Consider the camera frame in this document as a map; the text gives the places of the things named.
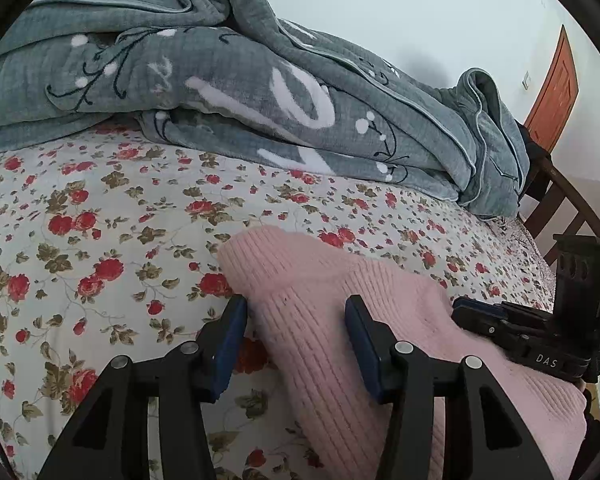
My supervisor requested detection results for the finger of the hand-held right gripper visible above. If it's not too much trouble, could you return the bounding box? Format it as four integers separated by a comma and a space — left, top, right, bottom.
452, 296, 520, 342

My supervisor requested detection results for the floral bed sheet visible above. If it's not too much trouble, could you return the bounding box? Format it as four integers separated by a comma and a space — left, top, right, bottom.
0, 122, 556, 480

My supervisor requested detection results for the grey printed blanket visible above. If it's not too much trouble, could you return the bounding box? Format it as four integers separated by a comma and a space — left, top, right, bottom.
0, 0, 531, 218

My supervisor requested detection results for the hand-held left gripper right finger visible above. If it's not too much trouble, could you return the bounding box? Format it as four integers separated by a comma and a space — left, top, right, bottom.
345, 294, 556, 480

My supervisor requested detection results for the pink knit sweater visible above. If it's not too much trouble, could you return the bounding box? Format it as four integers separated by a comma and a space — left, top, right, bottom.
217, 225, 588, 480

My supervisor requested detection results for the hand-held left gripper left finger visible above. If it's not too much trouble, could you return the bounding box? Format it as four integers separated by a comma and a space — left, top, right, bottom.
37, 295, 250, 480

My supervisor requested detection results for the orange wooden door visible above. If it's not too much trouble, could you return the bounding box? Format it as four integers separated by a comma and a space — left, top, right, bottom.
524, 25, 580, 153

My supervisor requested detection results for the dark cloth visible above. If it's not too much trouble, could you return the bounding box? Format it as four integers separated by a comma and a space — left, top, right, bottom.
518, 121, 544, 197

